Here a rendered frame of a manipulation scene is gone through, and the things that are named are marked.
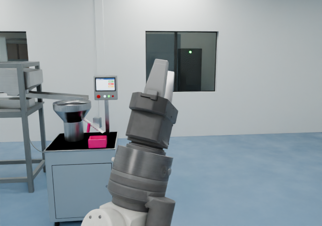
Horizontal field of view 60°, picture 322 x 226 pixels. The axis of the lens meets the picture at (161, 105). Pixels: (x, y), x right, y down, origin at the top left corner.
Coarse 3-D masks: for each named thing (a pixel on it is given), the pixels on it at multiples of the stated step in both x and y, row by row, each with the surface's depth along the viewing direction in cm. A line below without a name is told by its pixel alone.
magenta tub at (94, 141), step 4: (92, 136) 261; (96, 136) 262; (100, 136) 262; (104, 136) 263; (88, 140) 250; (92, 140) 250; (96, 140) 251; (100, 140) 251; (104, 140) 251; (88, 144) 251; (92, 144) 251; (96, 144) 251; (100, 144) 252; (104, 144) 252
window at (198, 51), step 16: (160, 32) 513; (176, 32) 516; (192, 32) 519; (208, 32) 522; (160, 48) 518; (176, 48) 521; (192, 48) 525; (208, 48) 528; (176, 64) 527; (192, 64) 530; (208, 64) 533; (176, 80) 533; (192, 80) 536; (208, 80) 539
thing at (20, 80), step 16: (0, 64) 296; (16, 64) 298; (32, 64) 332; (0, 80) 307; (16, 80) 308; (32, 80) 317; (32, 96) 329; (48, 96) 326; (64, 96) 323; (80, 96) 338; (0, 112) 305; (16, 112) 307; (32, 112) 329; (32, 144) 316; (0, 160) 374; (16, 160) 374; (32, 160) 376; (32, 176) 325; (32, 192) 326
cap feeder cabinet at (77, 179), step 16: (64, 144) 264; (80, 144) 264; (112, 144) 264; (48, 160) 248; (64, 160) 249; (80, 160) 251; (96, 160) 253; (48, 176) 251; (64, 176) 252; (80, 176) 253; (96, 176) 255; (48, 192) 253; (64, 192) 254; (80, 192) 256; (96, 192) 258; (64, 208) 257; (80, 208) 259; (96, 208) 261
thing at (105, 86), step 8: (96, 80) 277; (104, 80) 278; (112, 80) 278; (96, 88) 278; (104, 88) 279; (112, 88) 280; (96, 96) 280; (104, 96) 280; (112, 96) 281; (104, 104) 287
